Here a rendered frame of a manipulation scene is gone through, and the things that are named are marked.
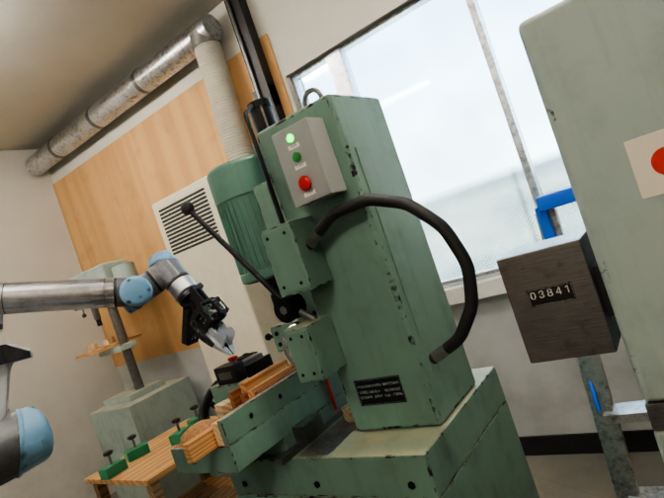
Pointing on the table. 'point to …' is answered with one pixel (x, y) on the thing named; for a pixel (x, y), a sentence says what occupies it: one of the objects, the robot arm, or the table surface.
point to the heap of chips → (196, 430)
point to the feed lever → (289, 311)
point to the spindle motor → (241, 212)
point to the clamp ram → (258, 365)
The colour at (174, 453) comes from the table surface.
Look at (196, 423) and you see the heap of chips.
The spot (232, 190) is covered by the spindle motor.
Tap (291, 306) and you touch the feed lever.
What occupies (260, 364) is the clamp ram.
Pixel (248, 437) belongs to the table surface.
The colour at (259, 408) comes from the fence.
